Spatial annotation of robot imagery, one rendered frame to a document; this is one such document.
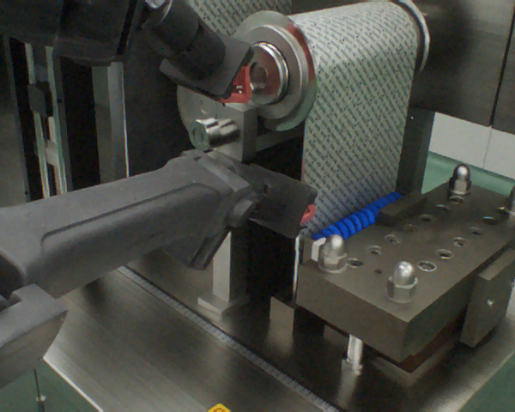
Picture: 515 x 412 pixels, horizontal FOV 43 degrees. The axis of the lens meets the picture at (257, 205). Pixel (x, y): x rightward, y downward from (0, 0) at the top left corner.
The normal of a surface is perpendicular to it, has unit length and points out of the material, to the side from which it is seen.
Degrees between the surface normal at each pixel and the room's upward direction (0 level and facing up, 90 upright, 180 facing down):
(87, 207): 29
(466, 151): 90
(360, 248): 0
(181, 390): 0
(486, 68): 90
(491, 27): 90
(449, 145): 90
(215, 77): 51
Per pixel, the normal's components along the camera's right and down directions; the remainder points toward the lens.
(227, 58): -0.44, -0.30
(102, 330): 0.04, -0.89
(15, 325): 0.50, -0.81
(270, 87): -0.69, 0.31
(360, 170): 0.72, 0.34
